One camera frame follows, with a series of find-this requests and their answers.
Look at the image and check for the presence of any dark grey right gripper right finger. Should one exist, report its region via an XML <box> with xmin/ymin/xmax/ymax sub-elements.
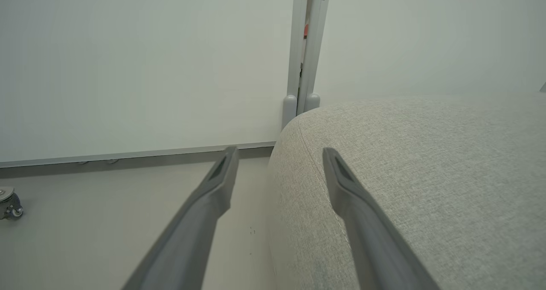
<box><xmin>322</xmin><ymin>148</ymin><xmax>441</xmax><ymax>290</ymax></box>

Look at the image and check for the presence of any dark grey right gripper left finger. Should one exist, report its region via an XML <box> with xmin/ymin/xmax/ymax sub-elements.
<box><xmin>122</xmin><ymin>146</ymin><xmax>240</xmax><ymax>290</ymax></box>

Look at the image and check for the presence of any light grey fabric sofa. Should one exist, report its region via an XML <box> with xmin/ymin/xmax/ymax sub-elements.
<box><xmin>267</xmin><ymin>92</ymin><xmax>546</xmax><ymax>290</ymax></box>

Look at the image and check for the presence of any small metal caster wheel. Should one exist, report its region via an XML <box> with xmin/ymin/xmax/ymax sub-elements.
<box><xmin>0</xmin><ymin>187</ymin><xmax>24</xmax><ymax>221</ymax></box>

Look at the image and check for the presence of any grey partition base rail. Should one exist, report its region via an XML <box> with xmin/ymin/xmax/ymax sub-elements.
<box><xmin>0</xmin><ymin>142</ymin><xmax>277</xmax><ymax>168</ymax></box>

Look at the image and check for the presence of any grey double partition post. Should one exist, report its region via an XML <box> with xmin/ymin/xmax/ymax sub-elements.
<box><xmin>282</xmin><ymin>0</ymin><xmax>332</xmax><ymax>131</ymax></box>

